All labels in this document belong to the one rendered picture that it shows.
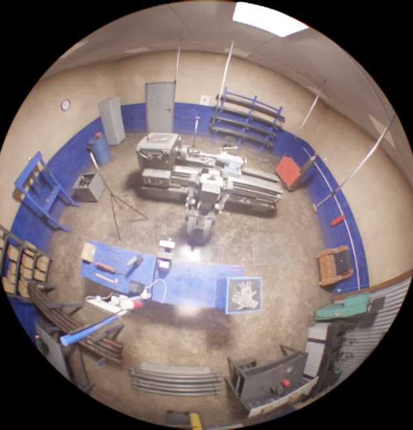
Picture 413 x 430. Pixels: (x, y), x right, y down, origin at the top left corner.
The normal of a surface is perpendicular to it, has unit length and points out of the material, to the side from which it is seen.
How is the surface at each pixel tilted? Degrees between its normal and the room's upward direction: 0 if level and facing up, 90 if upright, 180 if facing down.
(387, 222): 90
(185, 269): 0
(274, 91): 90
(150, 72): 90
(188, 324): 0
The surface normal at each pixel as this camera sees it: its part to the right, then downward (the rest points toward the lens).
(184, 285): 0.16, -0.50
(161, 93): -0.07, 0.85
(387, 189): -0.98, -0.15
